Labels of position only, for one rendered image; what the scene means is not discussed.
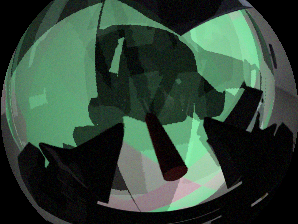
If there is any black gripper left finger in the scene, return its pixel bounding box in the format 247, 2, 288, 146
39, 123, 124, 204

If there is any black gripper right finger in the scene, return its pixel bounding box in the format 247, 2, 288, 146
204, 117, 277, 189

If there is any dark red peg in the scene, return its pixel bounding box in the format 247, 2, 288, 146
144, 112, 188, 181

